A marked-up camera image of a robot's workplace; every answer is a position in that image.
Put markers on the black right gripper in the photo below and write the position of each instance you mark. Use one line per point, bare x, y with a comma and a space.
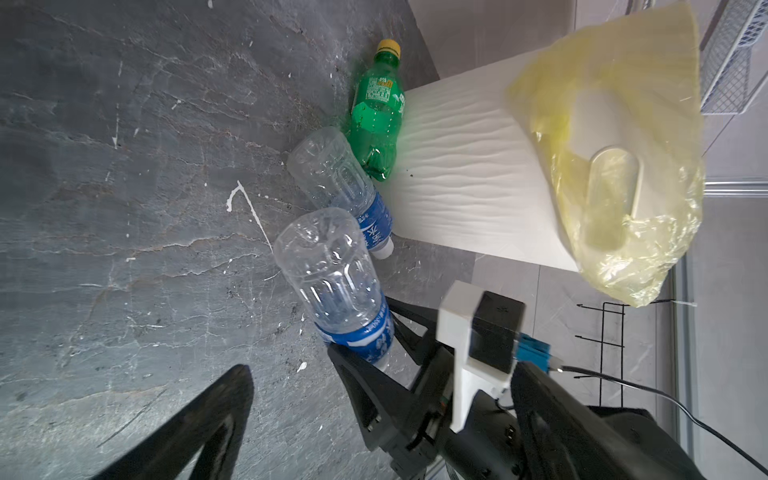
413, 424

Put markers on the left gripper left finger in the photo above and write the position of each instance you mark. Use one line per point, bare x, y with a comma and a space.
207, 432

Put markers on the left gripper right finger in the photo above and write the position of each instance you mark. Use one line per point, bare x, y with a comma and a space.
564, 439

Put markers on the green bottle near bin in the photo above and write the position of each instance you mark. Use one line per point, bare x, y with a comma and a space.
377, 113

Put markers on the white bin with yellow bag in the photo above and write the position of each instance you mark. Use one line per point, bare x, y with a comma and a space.
583, 156

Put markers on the blue label bottle white cap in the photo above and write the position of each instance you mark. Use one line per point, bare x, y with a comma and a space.
326, 170

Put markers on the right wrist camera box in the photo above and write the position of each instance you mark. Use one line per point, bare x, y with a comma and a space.
484, 330

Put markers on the white wire mesh basket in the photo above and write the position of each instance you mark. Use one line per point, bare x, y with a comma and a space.
726, 59

